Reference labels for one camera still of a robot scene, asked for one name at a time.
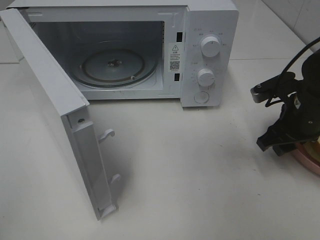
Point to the white microwave door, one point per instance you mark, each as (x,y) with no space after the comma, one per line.
(65,110)

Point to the pink plate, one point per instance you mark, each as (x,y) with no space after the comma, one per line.
(302,154)

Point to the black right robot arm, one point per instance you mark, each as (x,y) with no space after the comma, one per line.
(310,83)

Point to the glass microwave turntable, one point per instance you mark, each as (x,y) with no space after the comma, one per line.
(113,64)

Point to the white adjacent table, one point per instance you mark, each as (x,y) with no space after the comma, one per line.
(261,34)

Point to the white microwave knob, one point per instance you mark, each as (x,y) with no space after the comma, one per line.
(210,46)
(205,77)

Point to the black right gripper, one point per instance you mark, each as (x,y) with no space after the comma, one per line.
(299,122)

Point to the toast sandwich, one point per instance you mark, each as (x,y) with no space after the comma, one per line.
(315,149)

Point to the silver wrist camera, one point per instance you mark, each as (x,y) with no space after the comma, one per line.
(279,86)

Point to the round door release button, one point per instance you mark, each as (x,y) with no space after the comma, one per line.
(201,97)

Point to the white microwave oven body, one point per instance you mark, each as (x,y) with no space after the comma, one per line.
(176,27)

